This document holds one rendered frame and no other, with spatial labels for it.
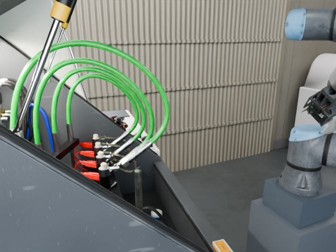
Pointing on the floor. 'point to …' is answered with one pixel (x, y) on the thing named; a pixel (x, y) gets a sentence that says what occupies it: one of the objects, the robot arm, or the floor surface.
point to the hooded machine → (314, 85)
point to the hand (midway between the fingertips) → (321, 120)
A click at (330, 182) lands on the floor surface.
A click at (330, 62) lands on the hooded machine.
